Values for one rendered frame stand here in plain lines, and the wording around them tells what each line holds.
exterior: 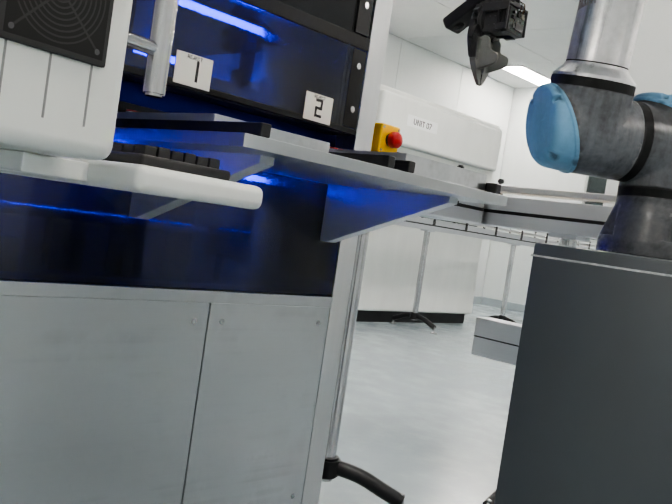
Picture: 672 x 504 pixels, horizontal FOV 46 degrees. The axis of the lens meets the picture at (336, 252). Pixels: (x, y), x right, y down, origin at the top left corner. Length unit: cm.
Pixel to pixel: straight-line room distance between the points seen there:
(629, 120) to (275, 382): 99
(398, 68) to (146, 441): 786
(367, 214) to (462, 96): 850
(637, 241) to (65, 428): 100
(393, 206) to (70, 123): 98
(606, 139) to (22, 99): 74
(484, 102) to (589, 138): 946
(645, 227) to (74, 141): 76
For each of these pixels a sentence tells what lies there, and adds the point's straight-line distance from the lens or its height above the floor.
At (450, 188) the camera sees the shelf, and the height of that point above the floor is 87.
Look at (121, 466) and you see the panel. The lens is 161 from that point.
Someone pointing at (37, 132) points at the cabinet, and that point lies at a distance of 79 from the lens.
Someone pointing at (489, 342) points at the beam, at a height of 48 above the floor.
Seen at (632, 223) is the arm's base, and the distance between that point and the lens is 119.
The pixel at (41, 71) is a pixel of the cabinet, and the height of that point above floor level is 87.
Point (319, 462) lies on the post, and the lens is 197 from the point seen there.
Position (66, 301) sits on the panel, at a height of 57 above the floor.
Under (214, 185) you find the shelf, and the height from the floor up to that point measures 80.
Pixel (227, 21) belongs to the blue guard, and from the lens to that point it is 162.
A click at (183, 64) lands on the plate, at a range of 155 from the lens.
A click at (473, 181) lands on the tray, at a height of 90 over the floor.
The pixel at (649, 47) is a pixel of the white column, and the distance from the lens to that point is 308.
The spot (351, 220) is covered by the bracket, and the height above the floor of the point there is 79.
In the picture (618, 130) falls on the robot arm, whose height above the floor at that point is 95.
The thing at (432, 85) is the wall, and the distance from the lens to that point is 968.
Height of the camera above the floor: 77
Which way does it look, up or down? 2 degrees down
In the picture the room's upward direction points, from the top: 8 degrees clockwise
